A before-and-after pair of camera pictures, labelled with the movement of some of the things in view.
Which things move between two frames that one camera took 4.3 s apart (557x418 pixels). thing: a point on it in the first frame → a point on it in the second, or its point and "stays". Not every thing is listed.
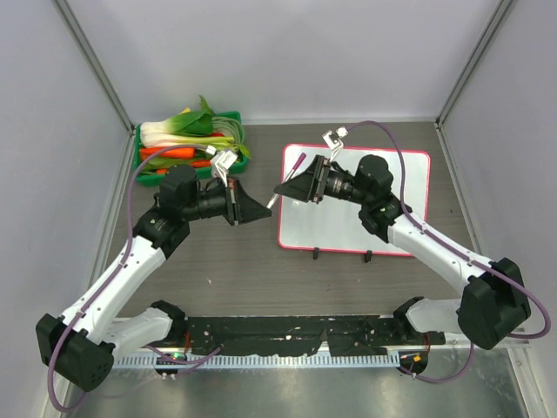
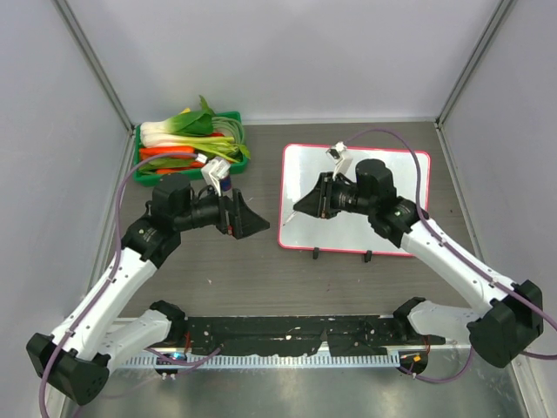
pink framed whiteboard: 335,224 stays
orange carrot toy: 168,153 stays
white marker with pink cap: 298,163 → 291,217
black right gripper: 301,186 → 318,202
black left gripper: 241,207 → 243,220
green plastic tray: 149,178 stays
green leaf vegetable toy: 151,165 stays
